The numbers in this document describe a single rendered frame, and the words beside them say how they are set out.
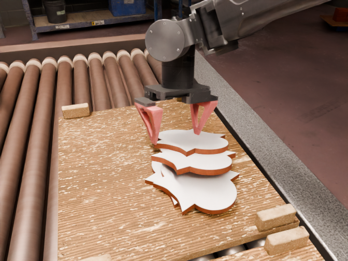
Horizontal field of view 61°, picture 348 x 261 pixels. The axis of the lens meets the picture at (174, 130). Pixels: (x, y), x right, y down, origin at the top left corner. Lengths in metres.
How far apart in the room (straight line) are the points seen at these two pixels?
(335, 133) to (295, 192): 1.95
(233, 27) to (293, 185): 0.30
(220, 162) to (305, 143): 1.85
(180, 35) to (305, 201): 0.35
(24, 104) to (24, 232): 0.41
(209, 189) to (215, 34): 0.24
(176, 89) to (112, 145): 0.19
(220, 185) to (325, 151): 1.83
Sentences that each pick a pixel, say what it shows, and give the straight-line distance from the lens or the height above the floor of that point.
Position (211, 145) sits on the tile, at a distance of 0.52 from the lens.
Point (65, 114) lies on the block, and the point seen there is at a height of 0.95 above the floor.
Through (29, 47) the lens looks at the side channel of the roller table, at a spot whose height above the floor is 0.95.
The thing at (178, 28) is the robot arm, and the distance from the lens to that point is 0.42.
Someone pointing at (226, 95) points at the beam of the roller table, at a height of 0.92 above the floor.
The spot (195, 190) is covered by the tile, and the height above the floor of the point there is 0.96.
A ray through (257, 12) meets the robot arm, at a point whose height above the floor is 1.21.
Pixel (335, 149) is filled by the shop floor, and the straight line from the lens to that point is 2.34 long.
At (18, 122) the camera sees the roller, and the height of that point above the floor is 0.92.
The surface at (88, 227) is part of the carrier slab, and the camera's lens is 0.48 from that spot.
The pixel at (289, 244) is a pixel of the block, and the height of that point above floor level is 0.95.
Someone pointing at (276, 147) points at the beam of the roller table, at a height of 0.92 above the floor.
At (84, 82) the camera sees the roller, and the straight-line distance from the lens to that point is 0.91.
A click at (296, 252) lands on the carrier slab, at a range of 0.47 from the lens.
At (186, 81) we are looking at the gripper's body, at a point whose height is 1.08.
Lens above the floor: 1.31
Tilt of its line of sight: 36 degrees down
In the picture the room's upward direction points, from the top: straight up
